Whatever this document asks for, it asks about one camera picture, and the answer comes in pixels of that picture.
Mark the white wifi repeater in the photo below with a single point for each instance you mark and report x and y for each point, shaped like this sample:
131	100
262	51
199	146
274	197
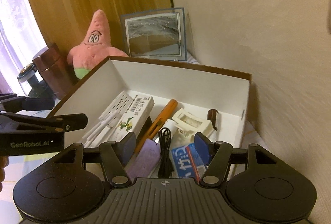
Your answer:
107	120

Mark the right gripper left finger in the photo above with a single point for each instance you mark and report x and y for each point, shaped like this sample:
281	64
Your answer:
113	157

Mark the blue white tablet pack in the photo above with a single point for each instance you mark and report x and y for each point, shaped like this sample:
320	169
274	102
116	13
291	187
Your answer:
187	162

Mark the brown medicine bottle white cap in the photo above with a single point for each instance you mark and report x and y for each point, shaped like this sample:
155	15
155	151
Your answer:
214	116

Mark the dark green glass humidifier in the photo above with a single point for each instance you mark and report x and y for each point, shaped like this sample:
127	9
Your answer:
32	84

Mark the pink starfish plush toy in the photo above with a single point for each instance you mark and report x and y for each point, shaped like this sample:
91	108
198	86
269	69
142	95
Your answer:
94	48

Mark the white medicine box green dragon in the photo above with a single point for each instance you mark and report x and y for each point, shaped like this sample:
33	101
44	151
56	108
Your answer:
133	118

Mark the checked bed sheet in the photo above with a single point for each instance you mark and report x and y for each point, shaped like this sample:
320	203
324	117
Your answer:
190	58

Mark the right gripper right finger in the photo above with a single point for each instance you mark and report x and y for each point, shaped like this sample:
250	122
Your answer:
218	157

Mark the framed grey picture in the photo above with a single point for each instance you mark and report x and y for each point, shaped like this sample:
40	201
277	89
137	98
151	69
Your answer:
156	34

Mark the purple cylindrical tube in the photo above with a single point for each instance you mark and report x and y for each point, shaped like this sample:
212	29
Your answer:
143	164

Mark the brown cardboard storage box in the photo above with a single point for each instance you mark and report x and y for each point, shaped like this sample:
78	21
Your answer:
197	88

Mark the white hair claw clip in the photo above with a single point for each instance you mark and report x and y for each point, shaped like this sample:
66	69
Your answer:
188	124

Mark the dark brown thermos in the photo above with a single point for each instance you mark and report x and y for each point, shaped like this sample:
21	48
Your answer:
55	70

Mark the orange utility knife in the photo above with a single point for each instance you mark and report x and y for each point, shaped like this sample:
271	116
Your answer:
157	124

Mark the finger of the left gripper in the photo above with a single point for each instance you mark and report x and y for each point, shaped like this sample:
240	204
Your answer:
35	104
69	122

